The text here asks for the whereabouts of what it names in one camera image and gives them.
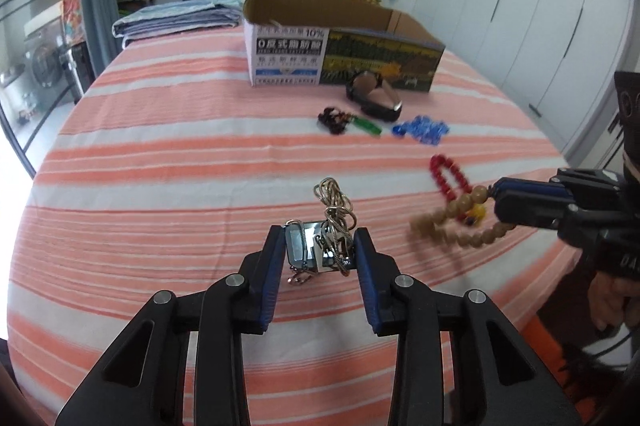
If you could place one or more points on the pink striped bed sheet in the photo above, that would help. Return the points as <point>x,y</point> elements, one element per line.
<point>172,168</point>

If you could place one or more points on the white wardrobe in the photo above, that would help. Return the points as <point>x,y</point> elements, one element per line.
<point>553,58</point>

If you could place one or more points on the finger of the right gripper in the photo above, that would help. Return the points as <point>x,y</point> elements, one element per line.
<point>544,213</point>
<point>532,187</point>

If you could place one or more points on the red bead bracelet amber pendant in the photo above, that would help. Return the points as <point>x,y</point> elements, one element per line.
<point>453,184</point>

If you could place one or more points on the washing machine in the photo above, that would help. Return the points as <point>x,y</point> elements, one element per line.
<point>43,50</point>

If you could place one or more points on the open cardboard box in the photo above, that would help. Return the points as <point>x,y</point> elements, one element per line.
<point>327,42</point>

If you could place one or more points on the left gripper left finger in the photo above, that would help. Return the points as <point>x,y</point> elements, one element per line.
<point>263,271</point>

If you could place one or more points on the silver chain watch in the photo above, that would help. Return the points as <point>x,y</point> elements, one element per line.
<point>326,245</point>

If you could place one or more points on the folded blue striped blanket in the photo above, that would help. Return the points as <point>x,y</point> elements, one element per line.
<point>177,17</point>

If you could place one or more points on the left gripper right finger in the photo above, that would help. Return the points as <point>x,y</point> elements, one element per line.
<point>376,275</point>

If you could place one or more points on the silver suitcase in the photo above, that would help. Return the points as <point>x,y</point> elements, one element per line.
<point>76,63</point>

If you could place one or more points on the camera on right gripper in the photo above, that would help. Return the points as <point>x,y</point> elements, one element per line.
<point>627,86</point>

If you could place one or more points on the person's right hand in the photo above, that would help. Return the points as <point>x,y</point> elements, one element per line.
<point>613,301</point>

